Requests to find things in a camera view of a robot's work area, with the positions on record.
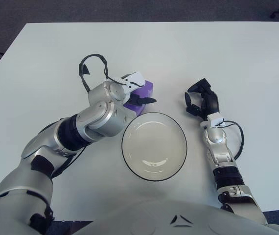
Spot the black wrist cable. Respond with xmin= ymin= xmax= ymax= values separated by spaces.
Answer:
xmin=77 ymin=53 xmax=111 ymax=94
xmin=224 ymin=121 xmax=244 ymax=161

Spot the purple tissue paper pack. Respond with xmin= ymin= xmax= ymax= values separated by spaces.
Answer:
xmin=122 ymin=80 xmax=154 ymax=116

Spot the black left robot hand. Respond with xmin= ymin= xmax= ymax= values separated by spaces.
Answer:
xmin=128 ymin=94 xmax=158 ymax=106

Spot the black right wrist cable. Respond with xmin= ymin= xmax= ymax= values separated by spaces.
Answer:
xmin=224 ymin=121 xmax=244 ymax=161

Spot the grey robot torso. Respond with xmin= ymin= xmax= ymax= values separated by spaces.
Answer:
xmin=44 ymin=198 xmax=279 ymax=235

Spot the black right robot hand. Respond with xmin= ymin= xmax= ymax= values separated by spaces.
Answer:
xmin=185 ymin=78 xmax=220 ymax=121

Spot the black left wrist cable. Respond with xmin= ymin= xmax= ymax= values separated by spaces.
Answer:
xmin=77 ymin=53 xmax=111 ymax=94

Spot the white plate black rim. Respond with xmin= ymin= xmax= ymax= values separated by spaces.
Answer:
xmin=121 ymin=112 xmax=188 ymax=182

